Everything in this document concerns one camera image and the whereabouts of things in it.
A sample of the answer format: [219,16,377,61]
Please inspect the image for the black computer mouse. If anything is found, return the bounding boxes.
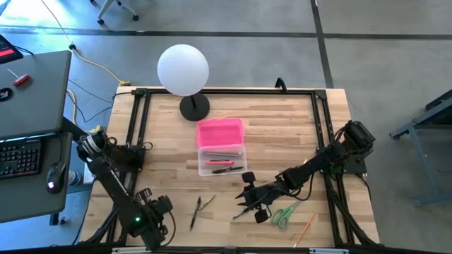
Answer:
[45,161,67,195]

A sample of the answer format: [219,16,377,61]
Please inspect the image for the green marker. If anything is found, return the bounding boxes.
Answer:
[232,207,250,220]

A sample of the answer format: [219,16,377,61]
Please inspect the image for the black aluminium table frame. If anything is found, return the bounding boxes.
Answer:
[79,87,381,254]

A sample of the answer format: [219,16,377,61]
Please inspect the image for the orange pencil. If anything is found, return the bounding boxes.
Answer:
[293,210,317,248]

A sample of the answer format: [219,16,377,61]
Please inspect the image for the pink and clear supply box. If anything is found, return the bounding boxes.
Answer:
[196,118,248,177]

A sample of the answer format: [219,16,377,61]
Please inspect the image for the grey desk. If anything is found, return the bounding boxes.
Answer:
[0,132,73,224]

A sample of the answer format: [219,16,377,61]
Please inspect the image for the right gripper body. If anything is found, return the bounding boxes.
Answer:
[242,171,289,224]

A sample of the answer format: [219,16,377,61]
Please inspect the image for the black marker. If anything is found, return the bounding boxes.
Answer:
[211,166,245,174]

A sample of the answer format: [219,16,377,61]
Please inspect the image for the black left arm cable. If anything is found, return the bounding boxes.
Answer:
[160,210,177,248]

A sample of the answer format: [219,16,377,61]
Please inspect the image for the green Crayola crayon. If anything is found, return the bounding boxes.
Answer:
[199,195,217,212]

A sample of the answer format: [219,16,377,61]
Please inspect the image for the black pen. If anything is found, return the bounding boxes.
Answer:
[189,196,202,232]

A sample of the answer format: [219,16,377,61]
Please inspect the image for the white globe lamp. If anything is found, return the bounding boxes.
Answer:
[157,44,210,122]

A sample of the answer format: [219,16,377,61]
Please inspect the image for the office chair base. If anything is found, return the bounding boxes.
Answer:
[90,0,139,25]

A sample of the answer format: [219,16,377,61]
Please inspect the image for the black floor cable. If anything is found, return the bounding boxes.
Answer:
[66,79,114,123]

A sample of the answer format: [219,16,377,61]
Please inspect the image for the black keyboard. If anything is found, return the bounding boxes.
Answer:
[0,139,42,181]

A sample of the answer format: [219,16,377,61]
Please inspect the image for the blue-legged workbench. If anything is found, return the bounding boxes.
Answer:
[389,90,452,205]

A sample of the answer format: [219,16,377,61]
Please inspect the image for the silver frame bracket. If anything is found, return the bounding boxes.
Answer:
[112,246,153,254]
[309,248,350,254]

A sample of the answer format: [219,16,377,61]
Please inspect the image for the red-handled screwdriver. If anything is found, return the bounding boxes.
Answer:
[6,68,30,87]

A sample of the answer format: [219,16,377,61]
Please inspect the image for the yellow floor cable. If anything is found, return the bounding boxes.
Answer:
[40,0,131,87]

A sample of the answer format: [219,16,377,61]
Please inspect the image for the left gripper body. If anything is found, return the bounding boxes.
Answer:
[136,188,174,217]

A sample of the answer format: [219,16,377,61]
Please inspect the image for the red-screen tablet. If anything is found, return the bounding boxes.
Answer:
[0,34,24,65]

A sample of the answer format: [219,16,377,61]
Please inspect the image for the green-handled scissors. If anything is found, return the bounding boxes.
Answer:
[270,200,304,229]

